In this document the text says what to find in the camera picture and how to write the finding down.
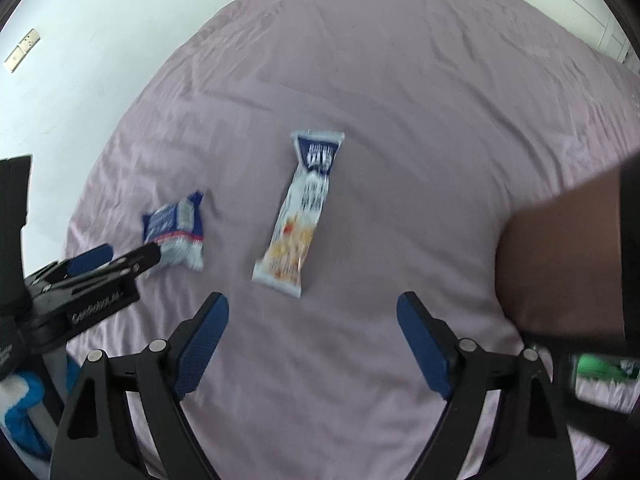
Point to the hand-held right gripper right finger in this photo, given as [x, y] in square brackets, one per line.
[425, 345]

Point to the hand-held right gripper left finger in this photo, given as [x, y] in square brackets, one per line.
[202, 345]

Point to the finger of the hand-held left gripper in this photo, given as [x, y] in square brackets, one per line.
[85, 260]
[142, 258]

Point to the blue white snack packet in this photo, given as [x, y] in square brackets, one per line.
[175, 225]

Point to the long white cereal bar packet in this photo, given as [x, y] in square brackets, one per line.
[302, 210]

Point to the person's left hand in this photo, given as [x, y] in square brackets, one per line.
[25, 420]

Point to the green packet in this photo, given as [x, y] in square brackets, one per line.
[597, 366]

